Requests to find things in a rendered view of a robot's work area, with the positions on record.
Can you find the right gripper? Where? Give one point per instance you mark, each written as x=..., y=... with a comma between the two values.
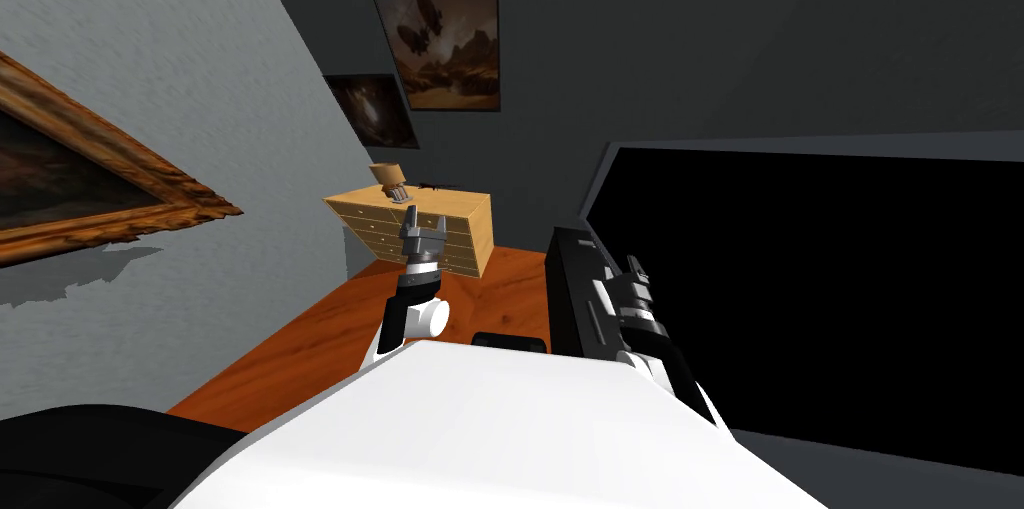
x=632, y=294

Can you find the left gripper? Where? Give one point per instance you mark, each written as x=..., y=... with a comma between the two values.
x=421, y=244

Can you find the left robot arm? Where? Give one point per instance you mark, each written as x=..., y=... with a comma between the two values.
x=416, y=309

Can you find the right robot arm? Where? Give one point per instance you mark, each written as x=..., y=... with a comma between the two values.
x=672, y=365

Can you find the wooden chest of drawers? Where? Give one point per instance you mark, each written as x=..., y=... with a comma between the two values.
x=436, y=225

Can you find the small dark picture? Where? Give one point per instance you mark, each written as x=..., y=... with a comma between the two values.
x=374, y=110

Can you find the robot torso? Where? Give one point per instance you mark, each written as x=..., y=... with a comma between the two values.
x=496, y=437

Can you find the airship picture, dark frame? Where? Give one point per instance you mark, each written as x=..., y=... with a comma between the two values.
x=444, y=37

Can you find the painting in gold frame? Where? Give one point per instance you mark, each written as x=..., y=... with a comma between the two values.
x=72, y=181

